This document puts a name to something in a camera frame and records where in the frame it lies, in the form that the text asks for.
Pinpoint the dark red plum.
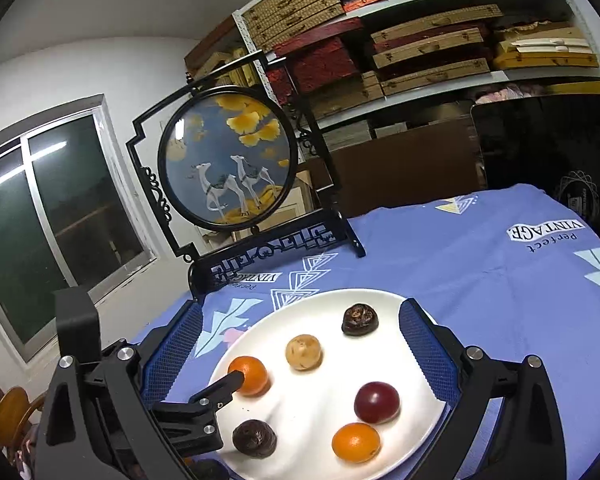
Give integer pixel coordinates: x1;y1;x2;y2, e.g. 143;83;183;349
354;381;401;425

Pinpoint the pink cloth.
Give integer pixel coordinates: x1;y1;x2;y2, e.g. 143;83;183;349
475;84;548;107

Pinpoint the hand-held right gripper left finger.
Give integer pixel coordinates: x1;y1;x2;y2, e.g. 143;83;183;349
32;301;204;480

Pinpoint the dark water chestnut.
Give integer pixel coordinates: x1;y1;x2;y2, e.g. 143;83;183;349
231;420;278;459
341;303;380;336

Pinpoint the white round plate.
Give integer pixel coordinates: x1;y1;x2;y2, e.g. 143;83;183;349
207;288;453;480

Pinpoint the stack of light woven boxes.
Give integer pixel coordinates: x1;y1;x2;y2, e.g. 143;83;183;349
241;0;345;50

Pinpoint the stack of yellow flat boxes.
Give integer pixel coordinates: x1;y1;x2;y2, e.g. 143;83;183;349
492;22;600;72

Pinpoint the small orange mandarin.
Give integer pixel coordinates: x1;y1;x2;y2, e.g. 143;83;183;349
227;356;271;397
331;422;382;464

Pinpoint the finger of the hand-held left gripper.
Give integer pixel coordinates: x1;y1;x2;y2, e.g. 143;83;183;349
152;371;246;457
54;287;102;362

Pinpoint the pale yellow round fruit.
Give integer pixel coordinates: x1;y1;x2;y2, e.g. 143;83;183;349
285;334;324;372

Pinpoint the blue printed tablecloth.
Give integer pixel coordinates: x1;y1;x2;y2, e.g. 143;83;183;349
125;182;600;480

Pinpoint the stack of red boxes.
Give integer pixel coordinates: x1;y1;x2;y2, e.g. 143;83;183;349
272;16;376;108

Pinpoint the brown cardboard board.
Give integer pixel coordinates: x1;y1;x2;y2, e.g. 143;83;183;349
300;117;483;218

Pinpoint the wooden chair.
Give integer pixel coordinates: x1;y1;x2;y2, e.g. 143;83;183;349
0;385;46;461

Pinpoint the round deer embroidery screen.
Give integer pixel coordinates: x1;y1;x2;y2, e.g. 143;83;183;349
126;50;367;306

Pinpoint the sliding glass window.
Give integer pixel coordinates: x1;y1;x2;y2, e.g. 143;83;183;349
0;94;158;363

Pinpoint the stack of brown clasp boxes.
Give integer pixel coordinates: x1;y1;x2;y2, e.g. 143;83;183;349
362;4;503;98

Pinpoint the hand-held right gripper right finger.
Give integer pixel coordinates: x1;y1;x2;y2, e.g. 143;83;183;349
399;299;566;480

